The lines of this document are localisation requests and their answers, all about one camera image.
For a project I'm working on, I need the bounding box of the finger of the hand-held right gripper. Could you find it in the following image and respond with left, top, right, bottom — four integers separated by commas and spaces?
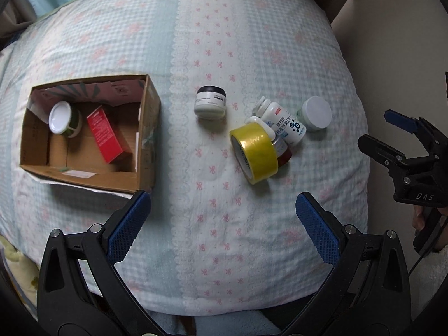
357, 134, 409, 180
384, 109, 442, 160

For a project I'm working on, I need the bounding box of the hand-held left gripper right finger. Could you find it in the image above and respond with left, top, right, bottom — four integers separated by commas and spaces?
280, 191, 412, 336

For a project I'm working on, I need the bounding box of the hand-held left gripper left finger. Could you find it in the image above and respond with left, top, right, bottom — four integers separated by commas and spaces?
37, 190, 165, 336

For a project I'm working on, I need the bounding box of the person's right hand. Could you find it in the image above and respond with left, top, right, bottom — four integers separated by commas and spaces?
412, 204, 448, 253

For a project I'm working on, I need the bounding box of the open cardboard box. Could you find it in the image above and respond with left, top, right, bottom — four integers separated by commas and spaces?
19, 74, 162, 194

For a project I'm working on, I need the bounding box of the amber brown bottle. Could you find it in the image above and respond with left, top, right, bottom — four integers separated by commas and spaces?
272, 134, 292, 167

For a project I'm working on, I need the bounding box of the red carton box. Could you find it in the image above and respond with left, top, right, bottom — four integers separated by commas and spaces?
86, 107, 134, 164

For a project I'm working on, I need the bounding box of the yellow tape roll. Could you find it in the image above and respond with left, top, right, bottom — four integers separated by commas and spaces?
229, 122, 279, 185

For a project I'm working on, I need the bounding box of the white bottle with blue label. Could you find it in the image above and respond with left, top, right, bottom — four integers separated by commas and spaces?
262, 102, 308, 145

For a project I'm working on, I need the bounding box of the yellow green patterned cloth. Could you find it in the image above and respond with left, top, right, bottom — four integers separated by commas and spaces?
0, 234, 40, 310

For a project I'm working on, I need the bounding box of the green jar with white lid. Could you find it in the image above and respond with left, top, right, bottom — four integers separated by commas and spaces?
48, 101, 83, 138

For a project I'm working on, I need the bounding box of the small plain white bottle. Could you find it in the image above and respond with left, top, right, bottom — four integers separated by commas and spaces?
252, 96, 272, 118

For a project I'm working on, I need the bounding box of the white jar with black lid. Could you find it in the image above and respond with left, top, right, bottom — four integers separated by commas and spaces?
194, 86, 227, 120

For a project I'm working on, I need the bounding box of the checkered floral blanket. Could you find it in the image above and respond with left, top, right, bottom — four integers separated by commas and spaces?
0, 0, 372, 317

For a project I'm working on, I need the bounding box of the black cable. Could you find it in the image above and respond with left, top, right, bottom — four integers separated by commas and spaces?
406, 213, 448, 281

